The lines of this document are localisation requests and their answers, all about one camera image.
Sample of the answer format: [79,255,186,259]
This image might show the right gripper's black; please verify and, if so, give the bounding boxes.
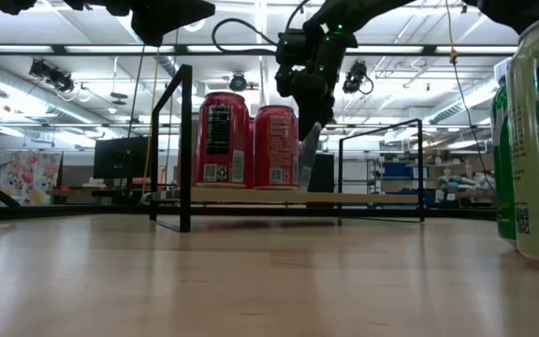
[275,62,338,141]

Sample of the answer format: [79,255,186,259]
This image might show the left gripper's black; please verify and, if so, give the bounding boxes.
[62,0,217,48]

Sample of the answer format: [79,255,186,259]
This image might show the red beverage can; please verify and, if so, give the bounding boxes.
[253,104,300,191]
[248,116,256,187]

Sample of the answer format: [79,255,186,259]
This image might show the red blue Fanta strawberry can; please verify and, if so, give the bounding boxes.
[196,91,252,189]

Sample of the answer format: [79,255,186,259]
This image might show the light green beverage can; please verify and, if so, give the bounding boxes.
[505,7,539,277]

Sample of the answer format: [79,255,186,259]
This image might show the wooden shelf black metal legs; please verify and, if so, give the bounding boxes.
[149,64,425,234]

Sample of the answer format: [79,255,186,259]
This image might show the black overhead spotlight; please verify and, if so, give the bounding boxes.
[28,58,77,94]
[342,59,374,95]
[228,72,250,94]

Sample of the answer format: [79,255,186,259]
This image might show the blue storage bin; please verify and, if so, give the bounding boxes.
[384,161,414,179]

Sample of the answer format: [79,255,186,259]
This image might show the black computer monitor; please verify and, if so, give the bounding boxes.
[93,135,152,180]

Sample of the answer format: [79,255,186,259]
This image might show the floral patterned cloth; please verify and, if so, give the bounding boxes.
[0,149,64,206]

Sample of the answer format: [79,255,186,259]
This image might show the overhead light bar frame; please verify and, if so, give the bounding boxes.
[0,43,518,55]

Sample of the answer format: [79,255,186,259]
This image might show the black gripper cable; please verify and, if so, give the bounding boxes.
[211,0,311,55]

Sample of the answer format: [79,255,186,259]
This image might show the yellow hanging cable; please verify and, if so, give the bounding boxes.
[444,0,495,183]

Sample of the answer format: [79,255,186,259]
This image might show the black aluminium table frame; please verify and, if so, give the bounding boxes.
[0,200,500,222]

